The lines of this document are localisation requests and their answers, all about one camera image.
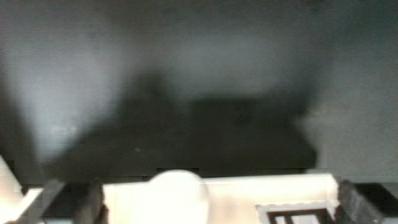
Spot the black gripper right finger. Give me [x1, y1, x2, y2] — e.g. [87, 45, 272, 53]
[334, 180, 384, 224]

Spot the white front drawer tray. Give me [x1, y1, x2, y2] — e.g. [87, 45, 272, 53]
[103, 170, 340, 224]

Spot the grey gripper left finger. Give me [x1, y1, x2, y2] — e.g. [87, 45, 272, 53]
[15, 180, 66, 224]

